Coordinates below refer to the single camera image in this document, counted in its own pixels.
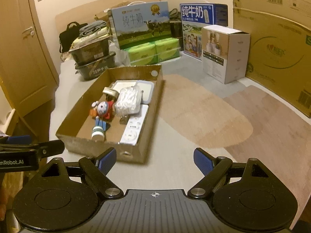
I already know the large brown cardboard box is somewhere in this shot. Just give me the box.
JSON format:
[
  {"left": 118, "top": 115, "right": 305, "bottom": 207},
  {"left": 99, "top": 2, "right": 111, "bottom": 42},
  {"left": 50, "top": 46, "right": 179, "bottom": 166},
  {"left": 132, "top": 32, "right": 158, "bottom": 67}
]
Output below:
[{"left": 233, "top": 0, "right": 311, "bottom": 117}]

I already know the white remote control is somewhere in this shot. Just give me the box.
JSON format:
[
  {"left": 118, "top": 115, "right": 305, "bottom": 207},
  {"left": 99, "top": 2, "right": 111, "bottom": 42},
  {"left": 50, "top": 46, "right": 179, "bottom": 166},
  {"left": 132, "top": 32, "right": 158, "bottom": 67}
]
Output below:
[{"left": 120, "top": 104, "right": 149, "bottom": 146}]

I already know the Doraemon figurine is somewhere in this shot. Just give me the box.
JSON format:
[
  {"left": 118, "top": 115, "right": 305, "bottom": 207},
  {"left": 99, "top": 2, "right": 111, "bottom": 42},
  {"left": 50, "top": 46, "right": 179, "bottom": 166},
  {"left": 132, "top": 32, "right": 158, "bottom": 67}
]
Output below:
[{"left": 89, "top": 101, "right": 114, "bottom": 122}]

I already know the green tissue pack left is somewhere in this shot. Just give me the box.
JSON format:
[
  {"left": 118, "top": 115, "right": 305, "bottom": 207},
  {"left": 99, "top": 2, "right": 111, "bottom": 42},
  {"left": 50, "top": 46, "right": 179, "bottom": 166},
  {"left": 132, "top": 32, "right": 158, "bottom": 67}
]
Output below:
[{"left": 125, "top": 42, "right": 158, "bottom": 66}]

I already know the grey folded strap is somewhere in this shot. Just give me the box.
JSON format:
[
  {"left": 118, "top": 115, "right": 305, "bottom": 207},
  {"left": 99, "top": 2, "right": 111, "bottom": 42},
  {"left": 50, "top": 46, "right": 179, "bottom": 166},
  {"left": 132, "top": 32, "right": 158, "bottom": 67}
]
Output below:
[{"left": 79, "top": 19, "right": 108, "bottom": 38}]

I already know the green tissue pack right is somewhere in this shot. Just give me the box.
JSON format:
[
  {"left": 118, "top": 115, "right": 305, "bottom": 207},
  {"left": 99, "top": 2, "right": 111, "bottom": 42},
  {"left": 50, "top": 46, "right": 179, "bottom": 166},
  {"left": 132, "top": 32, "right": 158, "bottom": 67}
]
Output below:
[{"left": 155, "top": 37, "right": 180, "bottom": 62}]

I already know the cow picture milk box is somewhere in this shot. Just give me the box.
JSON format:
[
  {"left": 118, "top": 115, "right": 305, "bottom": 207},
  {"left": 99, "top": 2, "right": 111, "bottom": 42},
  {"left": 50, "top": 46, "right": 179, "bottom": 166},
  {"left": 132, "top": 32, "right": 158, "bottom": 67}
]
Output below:
[{"left": 107, "top": 1, "right": 172, "bottom": 50}]

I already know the blue binder clip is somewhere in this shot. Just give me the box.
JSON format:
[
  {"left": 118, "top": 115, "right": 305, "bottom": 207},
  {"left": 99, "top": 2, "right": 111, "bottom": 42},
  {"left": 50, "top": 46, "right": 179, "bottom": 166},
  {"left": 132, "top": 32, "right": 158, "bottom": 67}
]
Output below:
[{"left": 95, "top": 118, "right": 110, "bottom": 131}]

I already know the open cardboard tray box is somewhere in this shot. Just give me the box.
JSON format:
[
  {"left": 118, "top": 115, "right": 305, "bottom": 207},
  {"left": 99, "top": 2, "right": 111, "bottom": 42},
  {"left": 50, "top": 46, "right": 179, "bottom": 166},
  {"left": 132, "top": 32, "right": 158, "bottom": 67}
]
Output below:
[{"left": 56, "top": 65, "right": 163, "bottom": 163}]

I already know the blue milk carton box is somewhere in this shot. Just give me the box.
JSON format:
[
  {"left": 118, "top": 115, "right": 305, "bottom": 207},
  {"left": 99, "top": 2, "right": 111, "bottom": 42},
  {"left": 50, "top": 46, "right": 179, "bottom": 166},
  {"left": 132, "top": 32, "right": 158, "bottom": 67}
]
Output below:
[{"left": 180, "top": 2, "right": 228, "bottom": 59}]

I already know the cream power plug adapter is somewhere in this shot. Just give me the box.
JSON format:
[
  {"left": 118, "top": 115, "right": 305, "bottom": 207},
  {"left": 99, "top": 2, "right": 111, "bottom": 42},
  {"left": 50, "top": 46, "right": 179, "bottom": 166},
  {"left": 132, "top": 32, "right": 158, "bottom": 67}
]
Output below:
[{"left": 103, "top": 87, "right": 119, "bottom": 102}]

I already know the lower black instant food bowl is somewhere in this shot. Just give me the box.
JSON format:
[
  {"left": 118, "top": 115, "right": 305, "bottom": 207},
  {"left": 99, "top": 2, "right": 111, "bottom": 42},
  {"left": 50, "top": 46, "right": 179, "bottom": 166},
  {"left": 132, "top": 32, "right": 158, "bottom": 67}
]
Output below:
[{"left": 75, "top": 51, "right": 116, "bottom": 81}]

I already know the black instant food bowl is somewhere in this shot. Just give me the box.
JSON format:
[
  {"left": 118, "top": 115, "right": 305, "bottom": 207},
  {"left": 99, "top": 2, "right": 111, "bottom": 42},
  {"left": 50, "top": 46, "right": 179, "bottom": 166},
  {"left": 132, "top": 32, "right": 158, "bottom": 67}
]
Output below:
[
  {"left": 75, "top": 51, "right": 116, "bottom": 81},
  {"left": 69, "top": 35, "right": 110, "bottom": 65}
]

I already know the green tissue pack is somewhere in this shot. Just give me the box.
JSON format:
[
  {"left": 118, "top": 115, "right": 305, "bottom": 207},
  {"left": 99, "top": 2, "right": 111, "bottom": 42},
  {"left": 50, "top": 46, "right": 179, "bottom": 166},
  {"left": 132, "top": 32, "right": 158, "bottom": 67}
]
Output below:
[
  {"left": 125, "top": 42, "right": 158, "bottom": 66},
  {"left": 155, "top": 37, "right": 180, "bottom": 62}
]

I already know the upper black instant food bowl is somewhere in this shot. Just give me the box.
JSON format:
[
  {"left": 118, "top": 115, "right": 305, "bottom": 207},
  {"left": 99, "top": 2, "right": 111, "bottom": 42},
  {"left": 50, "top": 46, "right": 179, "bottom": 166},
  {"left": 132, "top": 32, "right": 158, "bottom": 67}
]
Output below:
[{"left": 69, "top": 35, "right": 110, "bottom": 65}]

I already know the black laptop bag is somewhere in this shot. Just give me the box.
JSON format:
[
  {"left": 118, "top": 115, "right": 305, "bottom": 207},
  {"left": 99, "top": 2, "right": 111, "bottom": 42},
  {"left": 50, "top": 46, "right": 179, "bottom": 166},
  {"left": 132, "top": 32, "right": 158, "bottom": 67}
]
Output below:
[{"left": 59, "top": 22, "right": 87, "bottom": 53}]

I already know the square white night light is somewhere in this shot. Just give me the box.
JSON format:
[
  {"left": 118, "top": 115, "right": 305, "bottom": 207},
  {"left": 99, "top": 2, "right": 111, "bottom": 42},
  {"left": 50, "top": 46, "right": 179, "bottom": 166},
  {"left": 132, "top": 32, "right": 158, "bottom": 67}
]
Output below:
[{"left": 135, "top": 80, "right": 155, "bottom": 105}]

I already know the white humidifier product box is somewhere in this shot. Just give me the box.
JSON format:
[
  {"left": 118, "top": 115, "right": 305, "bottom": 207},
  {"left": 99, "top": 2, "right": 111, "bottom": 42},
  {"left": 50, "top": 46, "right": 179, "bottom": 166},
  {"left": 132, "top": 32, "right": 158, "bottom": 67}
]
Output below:
[{"left": 201, "top": 25, "right": 250, "bottom": 84}]

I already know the wooden door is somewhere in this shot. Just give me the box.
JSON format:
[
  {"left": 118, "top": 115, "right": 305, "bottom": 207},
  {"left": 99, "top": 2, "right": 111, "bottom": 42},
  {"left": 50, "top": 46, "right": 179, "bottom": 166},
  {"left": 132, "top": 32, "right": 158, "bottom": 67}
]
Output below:
[{"left": 1, "top": 0, "right": 59, "bottom": 116}]

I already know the white shallow box lid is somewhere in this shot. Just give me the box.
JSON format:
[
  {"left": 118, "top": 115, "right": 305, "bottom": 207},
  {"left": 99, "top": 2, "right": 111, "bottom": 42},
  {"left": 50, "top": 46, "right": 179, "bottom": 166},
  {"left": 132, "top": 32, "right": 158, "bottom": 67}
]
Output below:
[{"left": 110, "top": 80, "right": 137, "bottom": 93}]

